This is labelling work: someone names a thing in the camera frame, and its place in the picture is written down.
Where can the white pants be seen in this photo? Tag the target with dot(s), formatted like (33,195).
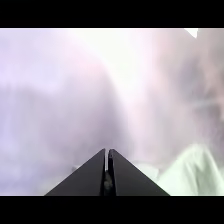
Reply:
(195,173)

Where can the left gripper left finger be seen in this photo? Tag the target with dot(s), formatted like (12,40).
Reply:
(88,181)

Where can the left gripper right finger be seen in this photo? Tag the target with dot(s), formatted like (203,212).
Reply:
(131,181)

